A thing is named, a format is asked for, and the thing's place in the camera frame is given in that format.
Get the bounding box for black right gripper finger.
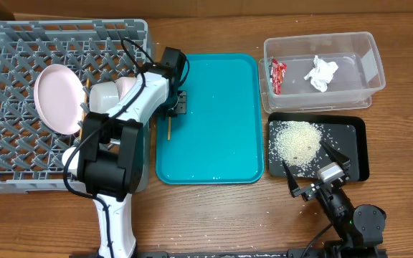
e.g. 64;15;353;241
282;160;300;197
320;140;351;171

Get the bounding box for pink bowl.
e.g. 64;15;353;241
115;77;137;100

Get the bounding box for grey bowl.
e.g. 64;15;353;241
89;82;119;113

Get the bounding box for white tissue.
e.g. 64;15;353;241
303;55;338;92

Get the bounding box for wooden chopstick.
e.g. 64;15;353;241
167;117;171;140
79;78;90;139

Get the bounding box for red snack wrapper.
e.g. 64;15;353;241
270;58;287;95

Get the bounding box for white cup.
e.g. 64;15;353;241
61;146;82;177

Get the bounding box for large white plate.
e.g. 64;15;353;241
34;64;85;135

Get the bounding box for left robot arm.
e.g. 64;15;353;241
77;47;190;257

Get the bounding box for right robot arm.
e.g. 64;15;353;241
282;141;386;257

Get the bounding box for clear plastic waste bin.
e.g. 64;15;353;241
259;32;386;113

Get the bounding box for grey dishwasher rack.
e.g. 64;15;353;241
0;19;156;194

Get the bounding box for pile of rice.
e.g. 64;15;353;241
268;120;326;178

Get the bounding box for black plastic tray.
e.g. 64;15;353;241
267;113;369;181

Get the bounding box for teal serving tray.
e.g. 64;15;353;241
155;54;265;185

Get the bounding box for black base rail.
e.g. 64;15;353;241
134;247;386;258

